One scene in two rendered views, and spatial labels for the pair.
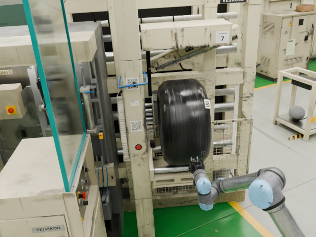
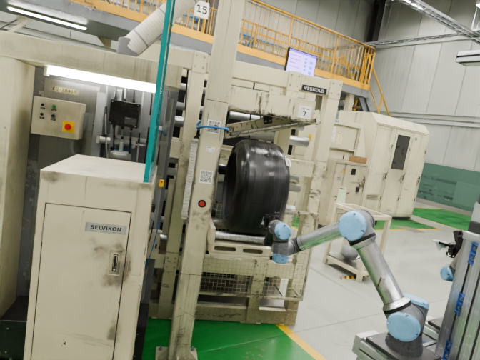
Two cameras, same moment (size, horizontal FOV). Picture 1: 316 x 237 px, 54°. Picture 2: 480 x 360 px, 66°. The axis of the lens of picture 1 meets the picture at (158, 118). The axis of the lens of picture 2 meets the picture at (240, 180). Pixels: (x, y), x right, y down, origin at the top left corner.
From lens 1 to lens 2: 0.74 m
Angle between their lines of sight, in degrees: 20
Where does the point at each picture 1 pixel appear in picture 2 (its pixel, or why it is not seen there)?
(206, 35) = (289, 106)
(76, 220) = (143, 223)
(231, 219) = (279, 341)
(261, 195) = (353, 224)
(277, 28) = (331, 173)
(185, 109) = (266, 161)
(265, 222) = (319, 348)
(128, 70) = (212, 111)
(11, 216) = (66, 201)
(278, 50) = (329, 195)
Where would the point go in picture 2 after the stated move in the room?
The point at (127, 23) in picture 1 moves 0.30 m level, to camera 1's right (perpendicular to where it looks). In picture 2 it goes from (223, 63) to (276, 73)
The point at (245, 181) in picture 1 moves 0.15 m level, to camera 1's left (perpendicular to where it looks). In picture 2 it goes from (328, 229) to (298, 226)
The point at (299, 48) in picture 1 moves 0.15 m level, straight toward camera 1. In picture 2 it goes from (350, 198) to (350, 199)
